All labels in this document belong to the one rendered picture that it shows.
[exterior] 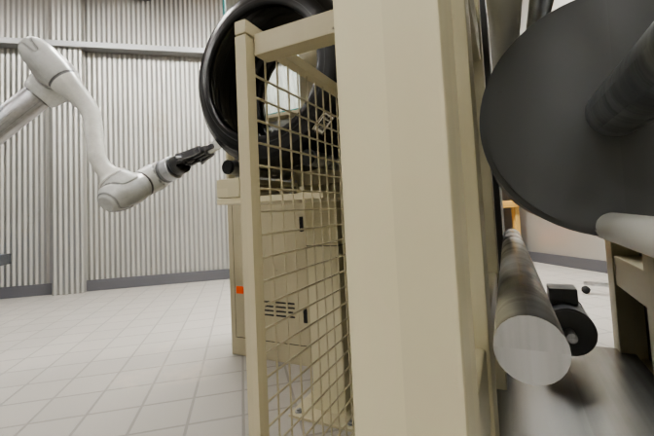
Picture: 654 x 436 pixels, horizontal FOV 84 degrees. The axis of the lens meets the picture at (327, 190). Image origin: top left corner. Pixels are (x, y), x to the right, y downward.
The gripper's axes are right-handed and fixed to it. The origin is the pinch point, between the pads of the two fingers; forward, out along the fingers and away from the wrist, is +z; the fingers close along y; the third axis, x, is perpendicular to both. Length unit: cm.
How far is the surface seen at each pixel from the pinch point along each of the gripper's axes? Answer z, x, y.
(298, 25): 66, 20, -59
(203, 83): 11.1, -15.3, -11.6
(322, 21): 69, 21, -59
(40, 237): -360, -55, 119
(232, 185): 11.5, 19.1, -10.8
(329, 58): 53, -2, -11
